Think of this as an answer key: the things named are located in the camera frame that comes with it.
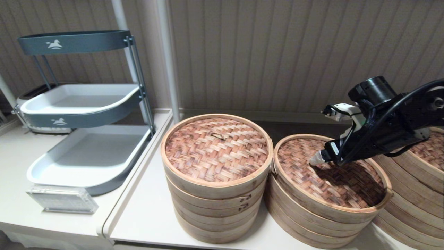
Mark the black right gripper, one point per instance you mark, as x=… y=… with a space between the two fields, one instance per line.
x=381 y=137

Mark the woven bamboo steamer lid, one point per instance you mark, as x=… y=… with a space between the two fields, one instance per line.
x=430 y=154
x=305 y=180
x=215 y=149

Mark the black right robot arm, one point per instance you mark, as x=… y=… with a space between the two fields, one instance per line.
x=428 y=107

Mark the dark cooktop panel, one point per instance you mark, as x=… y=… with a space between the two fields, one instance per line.
x=295 y=128

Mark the thick white upright pole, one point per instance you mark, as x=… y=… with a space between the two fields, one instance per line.
x=164 y=41

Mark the white and teal curved tray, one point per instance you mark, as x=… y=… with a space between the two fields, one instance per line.
x=79 y=100

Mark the clear acrylic warning sign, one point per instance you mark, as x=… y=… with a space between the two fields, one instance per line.
x=62 y=201

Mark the dark teal rack shelf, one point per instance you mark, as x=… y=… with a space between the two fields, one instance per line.
x=86 y=41

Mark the white toaster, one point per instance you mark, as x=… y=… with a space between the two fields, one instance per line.
x=48 y=130

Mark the thin teal rack rods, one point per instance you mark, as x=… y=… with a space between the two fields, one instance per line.
x=41 y=72

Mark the slanted white pole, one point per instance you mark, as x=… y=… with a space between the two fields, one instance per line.
x=7 y=91

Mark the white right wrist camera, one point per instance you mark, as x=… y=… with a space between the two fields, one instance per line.
x=359 y=118

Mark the teal rack double post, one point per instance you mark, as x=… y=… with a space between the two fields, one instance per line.
x=141 y=92

